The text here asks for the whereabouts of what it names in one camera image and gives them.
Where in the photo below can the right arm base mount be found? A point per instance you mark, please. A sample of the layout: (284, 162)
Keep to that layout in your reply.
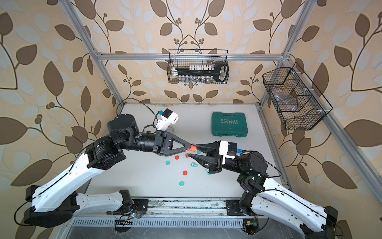
(241, 207)

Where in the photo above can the wire basket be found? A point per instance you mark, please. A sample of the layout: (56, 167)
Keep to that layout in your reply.
(313, 106)
(184, 57)

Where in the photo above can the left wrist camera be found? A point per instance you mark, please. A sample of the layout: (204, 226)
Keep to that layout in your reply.
(167, 117)

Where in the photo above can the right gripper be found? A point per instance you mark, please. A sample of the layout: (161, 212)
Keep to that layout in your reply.
(214, 160)

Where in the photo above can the plastic bag in basket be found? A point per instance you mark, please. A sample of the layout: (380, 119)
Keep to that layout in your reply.
(286, 102)

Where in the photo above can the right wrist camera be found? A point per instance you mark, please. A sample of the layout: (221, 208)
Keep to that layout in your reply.
(228, 149)

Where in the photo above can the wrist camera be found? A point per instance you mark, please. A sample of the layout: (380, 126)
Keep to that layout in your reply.
(167, 117)
(228, 149)

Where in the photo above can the black white tool in basket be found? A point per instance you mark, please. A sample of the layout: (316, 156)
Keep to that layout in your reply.
(211, 73)

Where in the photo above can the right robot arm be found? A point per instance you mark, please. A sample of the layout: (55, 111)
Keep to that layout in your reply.
(263, 195)

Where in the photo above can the right wire basket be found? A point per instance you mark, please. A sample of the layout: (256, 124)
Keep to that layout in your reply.
(313, 106)

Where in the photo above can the clear tape roll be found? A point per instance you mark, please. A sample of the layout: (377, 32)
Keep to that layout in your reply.
(171, 129)

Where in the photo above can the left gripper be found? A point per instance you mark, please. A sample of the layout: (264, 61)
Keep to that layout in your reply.
(159, 140)

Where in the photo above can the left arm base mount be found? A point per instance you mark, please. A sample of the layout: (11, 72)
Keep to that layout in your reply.
(128, 205)

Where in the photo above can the back wire basket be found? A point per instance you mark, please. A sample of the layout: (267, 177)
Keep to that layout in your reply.
(184, 57)

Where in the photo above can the green tool case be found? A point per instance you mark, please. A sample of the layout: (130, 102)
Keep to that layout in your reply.
(229, 124)

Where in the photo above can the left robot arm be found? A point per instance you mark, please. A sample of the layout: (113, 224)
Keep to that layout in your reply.
(58, 201)

